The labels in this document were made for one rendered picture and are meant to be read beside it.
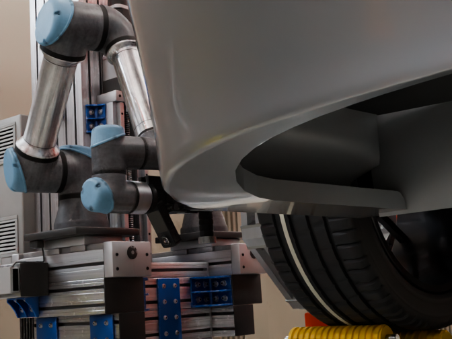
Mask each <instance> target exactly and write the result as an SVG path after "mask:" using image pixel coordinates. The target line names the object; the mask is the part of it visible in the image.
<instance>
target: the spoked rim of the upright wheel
mask: <svg viewBox="0 0 452 339"><path fill-rule="evenodd" d="M371 220H372V223H373V226H374V228H375V231H376V234H377V237H378V238H379V241H380V242H381V245H382V247H383V249H384V250H385V253H386V254H387V256H388V258H389V259H390V261H391V263H392V264H393V265H394V266H395V268H396V269H397V271H398V272H399V273H400V274H401V275H402V276H403V277H404V278H405V279H406V280H407V281H408V282H409V283H410V284H411V285H413V286H414V287H416V288H417V289H420V290H421V291H425V292H428V293H442V292H445V291H448V290H450V289H452V208H447V209H438V210H432V211H422V212H417V213H407V214H401V215H397V225H396V224H395V223H394V222H393V221H392V220H391V219H390V218H389V217H388V216H386V217H379V216H374V217H371ZM378 222H379V223H380V224H381V225H382V226H383V227H384V228H385V229H386V230H387V231H388V232H390V233H391V234H392V235H393V236H394V237H395V239H394V242H393V247H392V250H391V249H390V248H389V246H388V244H387V242H386V240H385V238H384V236H383V234H382V231H381V229H380V226H379V224H378Z"/></svg>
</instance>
